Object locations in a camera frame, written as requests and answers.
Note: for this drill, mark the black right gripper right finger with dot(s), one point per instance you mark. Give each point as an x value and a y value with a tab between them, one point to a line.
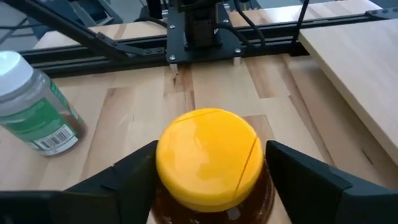
326	202

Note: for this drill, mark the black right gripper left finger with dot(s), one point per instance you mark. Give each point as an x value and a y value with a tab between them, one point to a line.
93	202

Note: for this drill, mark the green label bottle white cap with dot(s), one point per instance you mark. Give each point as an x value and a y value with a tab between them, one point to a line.
37	118

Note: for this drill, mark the amber bottle with yellow cap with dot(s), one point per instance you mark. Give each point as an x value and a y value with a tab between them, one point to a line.
208	155

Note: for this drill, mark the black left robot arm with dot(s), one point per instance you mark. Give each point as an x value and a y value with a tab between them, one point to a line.
202	28

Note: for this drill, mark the wooden shelf with black frame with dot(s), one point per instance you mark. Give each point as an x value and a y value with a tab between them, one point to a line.
357	77

